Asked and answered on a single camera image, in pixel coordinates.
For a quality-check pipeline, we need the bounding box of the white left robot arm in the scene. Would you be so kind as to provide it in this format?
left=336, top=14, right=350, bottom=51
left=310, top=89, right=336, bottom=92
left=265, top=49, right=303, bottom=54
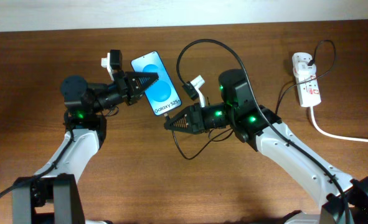
left=12, top=70, right=159, bottom=223

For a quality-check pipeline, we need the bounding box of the white USB charger adapter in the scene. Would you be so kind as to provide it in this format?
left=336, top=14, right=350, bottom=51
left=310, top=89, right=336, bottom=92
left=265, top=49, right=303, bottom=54
left=293, top=60, right=316, bottom=78

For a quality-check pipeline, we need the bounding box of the white power strip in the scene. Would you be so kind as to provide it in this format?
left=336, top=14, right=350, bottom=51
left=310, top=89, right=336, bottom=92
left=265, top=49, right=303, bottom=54
left=292, top=52, right=321, bottom=108

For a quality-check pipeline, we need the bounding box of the black USB charging cable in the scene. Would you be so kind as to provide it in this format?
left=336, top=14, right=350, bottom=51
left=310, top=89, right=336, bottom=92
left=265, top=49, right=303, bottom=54
left=164, top=39, right=337, bottom=161

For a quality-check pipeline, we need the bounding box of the blue Samsung smartphone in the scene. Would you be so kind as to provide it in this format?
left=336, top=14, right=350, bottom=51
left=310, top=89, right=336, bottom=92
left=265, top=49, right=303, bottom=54
left=131, top=51, right=182, bottom=116

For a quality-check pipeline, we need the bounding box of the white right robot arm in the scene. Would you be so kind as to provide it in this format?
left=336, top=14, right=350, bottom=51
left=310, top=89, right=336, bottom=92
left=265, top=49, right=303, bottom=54
left=164, top=69, right=368, bottom=223

